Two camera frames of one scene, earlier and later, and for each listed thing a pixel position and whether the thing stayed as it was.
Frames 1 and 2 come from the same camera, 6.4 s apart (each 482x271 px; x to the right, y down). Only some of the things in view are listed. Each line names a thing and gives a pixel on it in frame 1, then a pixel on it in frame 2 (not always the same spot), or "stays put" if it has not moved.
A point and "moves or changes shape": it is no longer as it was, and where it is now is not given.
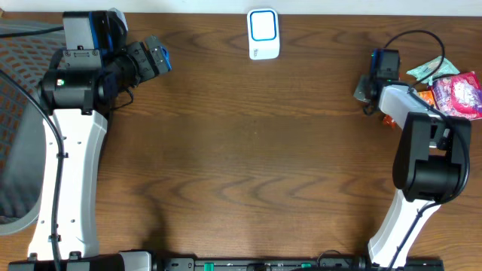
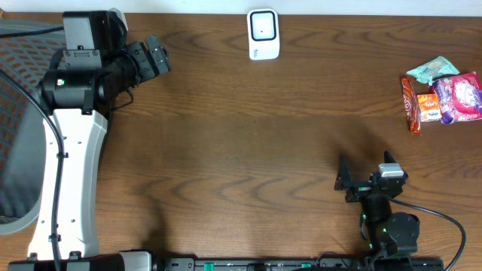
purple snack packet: (459, 95) stays put
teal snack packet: (446, 68) stays put
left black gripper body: (151, 59) stays put
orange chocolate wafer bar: (389, 121) moves or changes shape
